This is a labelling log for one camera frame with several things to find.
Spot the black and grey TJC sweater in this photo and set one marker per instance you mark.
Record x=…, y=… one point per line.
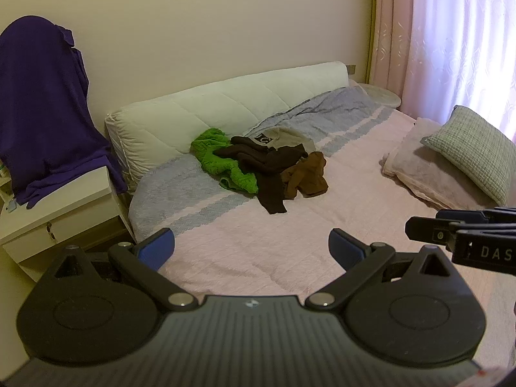
x=266, y=155

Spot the white quilted headboard cushion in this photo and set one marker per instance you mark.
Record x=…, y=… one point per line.
x=146, y=134

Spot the folded beige blanket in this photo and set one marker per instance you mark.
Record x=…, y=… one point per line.
x=429, y=175

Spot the brown tights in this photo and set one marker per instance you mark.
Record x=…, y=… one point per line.
x=305, y=177

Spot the white round side table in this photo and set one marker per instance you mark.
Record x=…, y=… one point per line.
x=382, y=96

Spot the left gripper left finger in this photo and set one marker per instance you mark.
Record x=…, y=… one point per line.
x=141, y=263

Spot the purple shirt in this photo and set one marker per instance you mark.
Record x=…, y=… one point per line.
x=48, y=137

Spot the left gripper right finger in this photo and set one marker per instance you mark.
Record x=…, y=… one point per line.
x=362, y=264

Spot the pink and blue bedspread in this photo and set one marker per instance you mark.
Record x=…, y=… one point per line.
x=227, y=243

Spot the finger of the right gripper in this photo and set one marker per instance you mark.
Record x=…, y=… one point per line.
x=436, y=231
x=490, y=215

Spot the green knitted garment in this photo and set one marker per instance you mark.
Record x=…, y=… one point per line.
x=225, y=170

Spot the white nightstand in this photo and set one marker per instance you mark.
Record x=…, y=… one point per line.
x=86, y=212

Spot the green checked pillow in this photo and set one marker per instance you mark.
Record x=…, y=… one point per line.
x=478, y=149

